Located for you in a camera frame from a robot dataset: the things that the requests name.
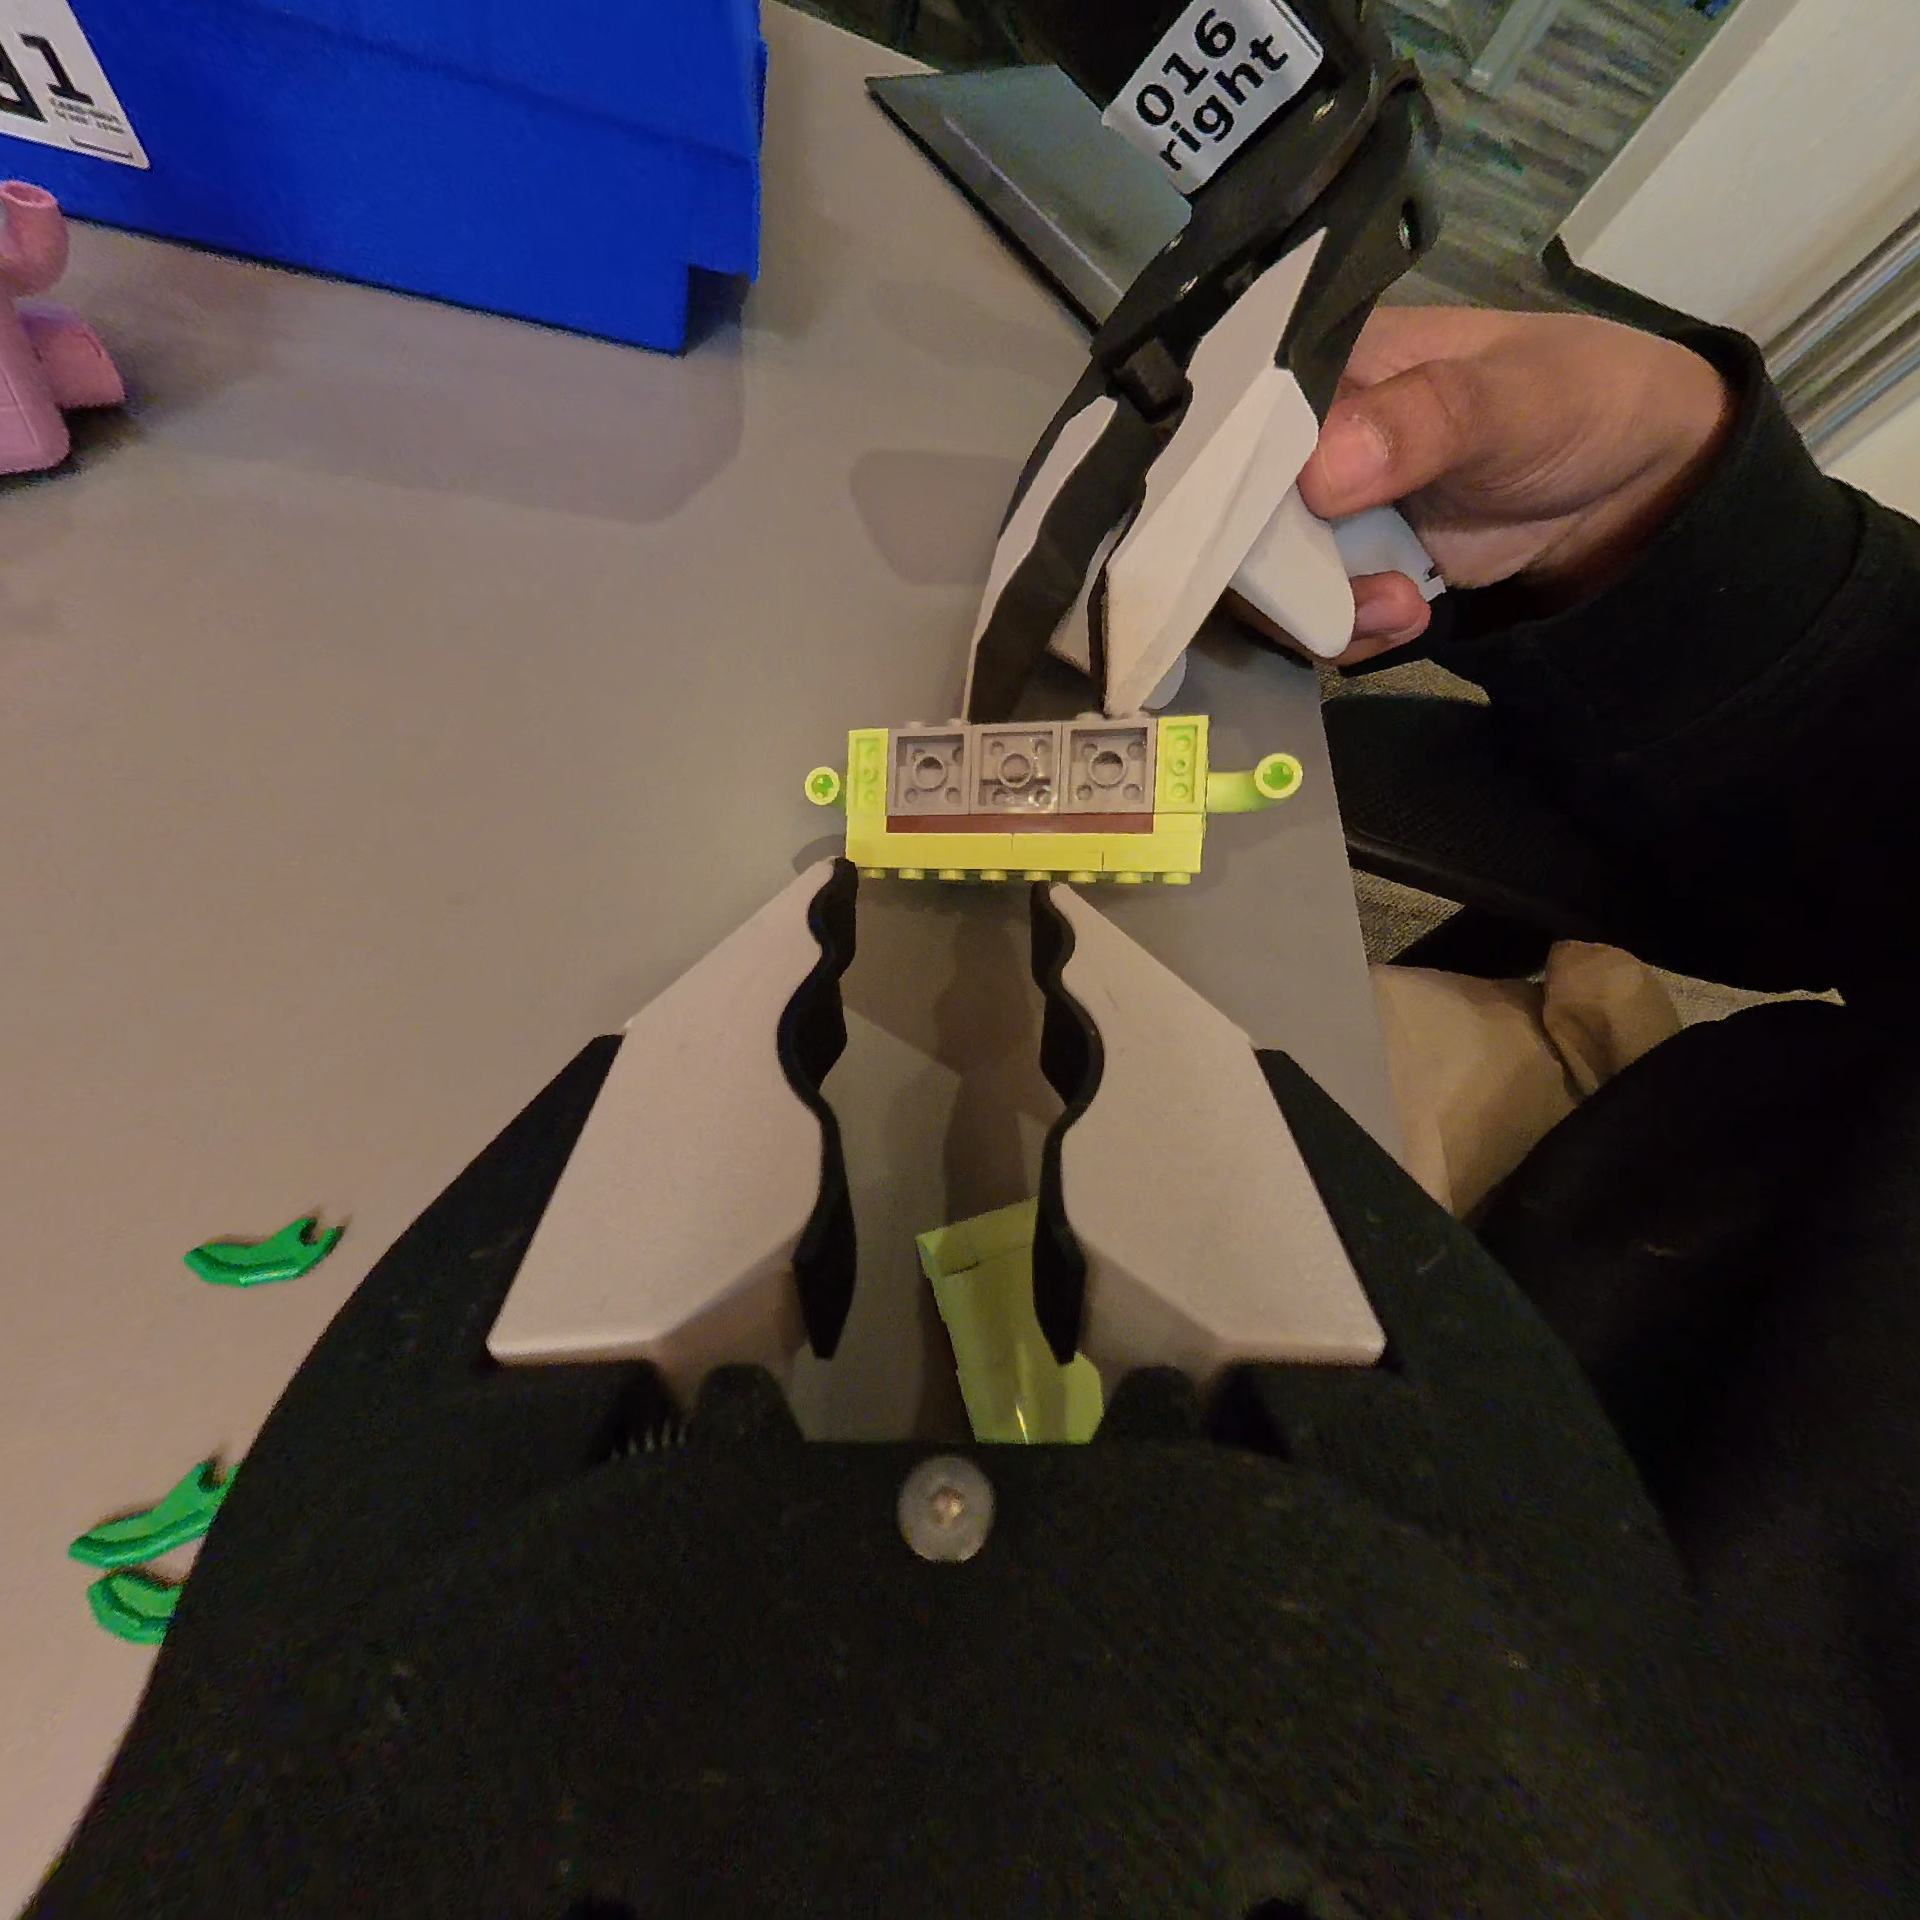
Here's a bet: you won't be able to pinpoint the medium lime smooth tile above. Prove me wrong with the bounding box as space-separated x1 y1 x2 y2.
913 1198 1108 1447

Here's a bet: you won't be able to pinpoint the white printed tag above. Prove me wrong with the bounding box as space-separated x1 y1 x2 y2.
0 0 153 173

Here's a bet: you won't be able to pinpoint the pink toy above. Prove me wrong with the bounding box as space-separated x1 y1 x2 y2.
0 182 129 479

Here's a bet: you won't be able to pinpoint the blue plastic bin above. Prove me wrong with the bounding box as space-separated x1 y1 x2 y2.
0 0 769 357

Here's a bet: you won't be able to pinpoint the large lime brick assembly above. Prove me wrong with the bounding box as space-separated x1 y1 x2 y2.
802 719 1306 889

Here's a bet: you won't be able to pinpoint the dark grey flat panel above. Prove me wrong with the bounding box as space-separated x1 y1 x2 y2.
867 64 1203 339

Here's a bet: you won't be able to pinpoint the black office chair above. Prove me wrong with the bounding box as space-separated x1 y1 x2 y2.
1319 661 1555 966

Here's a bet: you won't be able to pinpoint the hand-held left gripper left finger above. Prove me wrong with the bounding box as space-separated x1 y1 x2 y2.
488 861 859 1405

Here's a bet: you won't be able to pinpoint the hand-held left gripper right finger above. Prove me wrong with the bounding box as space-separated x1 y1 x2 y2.
1031 882 1391 1397

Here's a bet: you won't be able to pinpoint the person's right hand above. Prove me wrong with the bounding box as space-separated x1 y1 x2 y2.
1297 304 1743 672

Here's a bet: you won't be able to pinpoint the person's dark clothing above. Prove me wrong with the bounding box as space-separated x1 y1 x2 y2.
1476 991 1920 1920

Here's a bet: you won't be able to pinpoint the scattered green leaf pieces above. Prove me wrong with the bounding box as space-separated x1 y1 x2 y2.
66 1216 348 1649

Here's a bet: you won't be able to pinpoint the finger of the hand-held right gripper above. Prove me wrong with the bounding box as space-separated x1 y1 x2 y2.
1102 245 1363 719
960 369 1163 722

